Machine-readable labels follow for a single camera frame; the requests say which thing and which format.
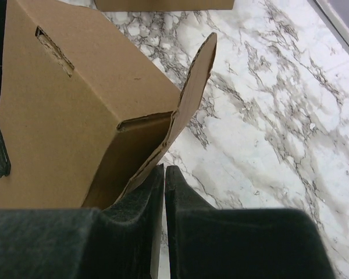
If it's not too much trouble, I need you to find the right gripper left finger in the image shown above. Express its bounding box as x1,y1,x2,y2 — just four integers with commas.
0,165,164,278

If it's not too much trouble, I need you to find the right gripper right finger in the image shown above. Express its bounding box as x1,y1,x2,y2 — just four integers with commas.
165,166,334,278

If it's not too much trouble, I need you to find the large bottom cardboard box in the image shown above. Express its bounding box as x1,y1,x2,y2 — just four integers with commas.
94,0,234,12

